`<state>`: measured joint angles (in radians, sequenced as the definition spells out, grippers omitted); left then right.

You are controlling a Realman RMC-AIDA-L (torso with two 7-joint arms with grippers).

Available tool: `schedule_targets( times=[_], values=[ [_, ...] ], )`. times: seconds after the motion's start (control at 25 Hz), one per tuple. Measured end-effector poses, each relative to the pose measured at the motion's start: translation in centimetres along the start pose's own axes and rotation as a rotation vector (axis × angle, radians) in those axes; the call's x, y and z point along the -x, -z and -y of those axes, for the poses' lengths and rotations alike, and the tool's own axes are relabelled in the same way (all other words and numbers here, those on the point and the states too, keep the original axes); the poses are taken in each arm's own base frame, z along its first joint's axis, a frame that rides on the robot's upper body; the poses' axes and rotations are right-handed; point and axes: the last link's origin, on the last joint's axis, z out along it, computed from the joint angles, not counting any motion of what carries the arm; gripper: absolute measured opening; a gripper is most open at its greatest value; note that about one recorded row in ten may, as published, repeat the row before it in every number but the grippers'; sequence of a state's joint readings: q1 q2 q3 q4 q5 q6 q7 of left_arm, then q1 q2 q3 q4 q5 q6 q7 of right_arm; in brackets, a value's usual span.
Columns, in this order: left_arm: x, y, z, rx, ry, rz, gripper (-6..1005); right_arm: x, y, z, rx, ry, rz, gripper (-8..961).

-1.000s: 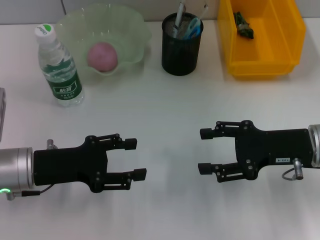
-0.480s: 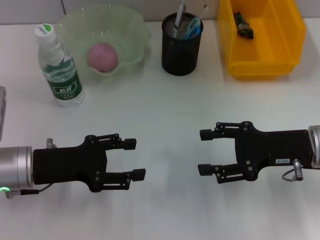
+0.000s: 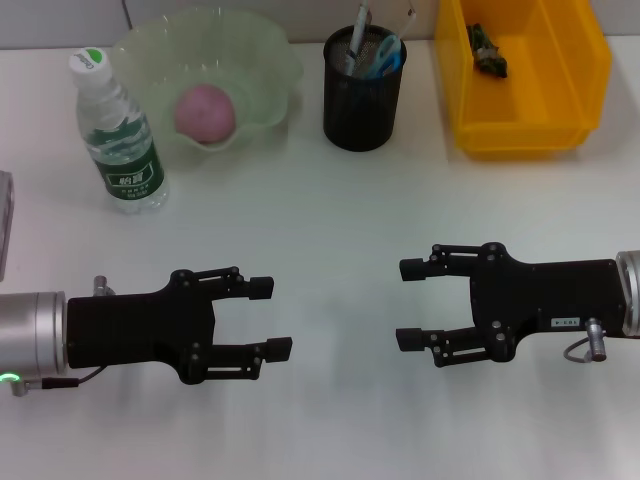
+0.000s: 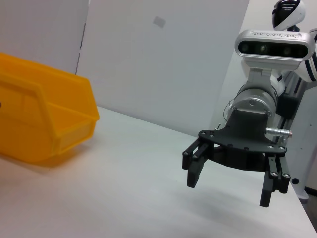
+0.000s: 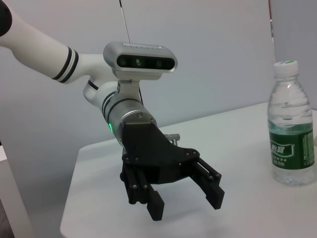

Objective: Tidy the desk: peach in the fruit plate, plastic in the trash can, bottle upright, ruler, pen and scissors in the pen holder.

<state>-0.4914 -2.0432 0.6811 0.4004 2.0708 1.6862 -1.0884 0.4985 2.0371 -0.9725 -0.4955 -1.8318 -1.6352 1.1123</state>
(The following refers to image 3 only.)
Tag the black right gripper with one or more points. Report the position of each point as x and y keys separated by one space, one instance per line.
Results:
x=550 y=300

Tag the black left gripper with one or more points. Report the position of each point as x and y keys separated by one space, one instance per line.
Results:
x=140 y=335

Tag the pink peach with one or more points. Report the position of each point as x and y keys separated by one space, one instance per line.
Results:
x=205 y=115

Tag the clear water bottle green label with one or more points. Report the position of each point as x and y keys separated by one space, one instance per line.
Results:
x=120 y=150

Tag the blue scissors with sheath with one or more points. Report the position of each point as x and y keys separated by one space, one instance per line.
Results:
x=387 y=57

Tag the green plastic wrapper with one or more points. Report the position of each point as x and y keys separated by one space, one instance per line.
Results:
x=487 y=55

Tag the grey white pen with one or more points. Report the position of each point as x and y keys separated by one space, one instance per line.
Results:
x=357 y=35

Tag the transparent plastic ruler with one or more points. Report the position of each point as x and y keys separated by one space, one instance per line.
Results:
x=407 y=20

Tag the black mesh pen holder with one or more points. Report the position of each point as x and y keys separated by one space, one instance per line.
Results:
x=362 y=110

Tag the translucent green wavy fruit bowl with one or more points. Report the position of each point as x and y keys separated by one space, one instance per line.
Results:
x=225 y=60

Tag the yellow plastic bin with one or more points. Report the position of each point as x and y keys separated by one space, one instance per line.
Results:
x=540 y=100

